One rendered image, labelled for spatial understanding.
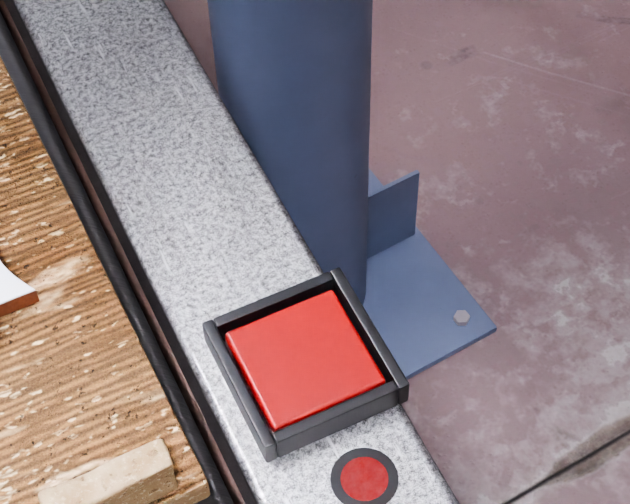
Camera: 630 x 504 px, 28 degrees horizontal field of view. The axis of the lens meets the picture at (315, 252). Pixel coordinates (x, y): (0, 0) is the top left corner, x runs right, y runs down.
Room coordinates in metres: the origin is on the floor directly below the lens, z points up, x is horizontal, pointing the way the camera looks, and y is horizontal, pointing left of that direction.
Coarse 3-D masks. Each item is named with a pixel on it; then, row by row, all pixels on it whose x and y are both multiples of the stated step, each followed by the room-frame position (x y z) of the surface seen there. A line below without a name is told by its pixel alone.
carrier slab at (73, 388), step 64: (0, 64) 0.51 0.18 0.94; (0, 128) 0.46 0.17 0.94; (0, 192) 0.41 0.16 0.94; (64, 192) 0.41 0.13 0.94; (0, 256) 0.37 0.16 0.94; (64, 256) 0.37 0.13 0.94; (0, 320) 0.33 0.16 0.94; (64, 320) 0.33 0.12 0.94; (128, 320) 0.33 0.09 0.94; (0, 384) 0.30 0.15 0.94; (64, 384) 0.29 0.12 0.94; (128, 384) 0.29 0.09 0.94; (0, 448) 0.26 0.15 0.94; (64, 448) 0.26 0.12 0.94; (128, 448) 0.26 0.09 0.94
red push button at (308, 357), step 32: (256, 320) 0.33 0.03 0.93; (288, 320) 0.33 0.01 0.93; (320, 320) 0.33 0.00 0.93; (256, 352) 0.31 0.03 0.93; (288, 352) 0.31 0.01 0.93; (320, 352) 0.31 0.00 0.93; (352, 352) 0.31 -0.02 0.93; (256, 384) 0.30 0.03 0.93; (288, 384) 0.29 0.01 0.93; (320, 384) 0.29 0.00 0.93; (352, 384) 0.29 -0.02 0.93; (288, 416) 0.28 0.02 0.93
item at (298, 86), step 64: (256, 0) 0.88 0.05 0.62; (320, 0) 0.88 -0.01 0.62; (256, 64) 0.88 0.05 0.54; (320, 64) 0.88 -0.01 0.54; (256, 128) 0.89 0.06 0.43; (320, 128) 0.88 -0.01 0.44; (320, 192) 0.88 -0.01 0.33; (384, 192) 1.02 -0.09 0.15; (320, 256) 0.88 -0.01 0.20; (384, 256) 1.01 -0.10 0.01; (384, 320) 0.90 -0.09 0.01; (448, 320) 0.90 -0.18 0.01
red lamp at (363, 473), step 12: (348, 468) 0.26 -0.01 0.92; (360, 468) 0.26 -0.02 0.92; (372, 468) 0.26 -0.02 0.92; (384, 468) 0.26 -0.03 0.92; (348, 480) 0.25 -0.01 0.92; (360, 480) 0.25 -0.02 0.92; (372, 480) 0.25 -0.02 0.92; (384, 480) 0.25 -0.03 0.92; (348, 492) 0.24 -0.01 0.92; (360, 492) 0.24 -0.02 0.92; (372, 492) 0.24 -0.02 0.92
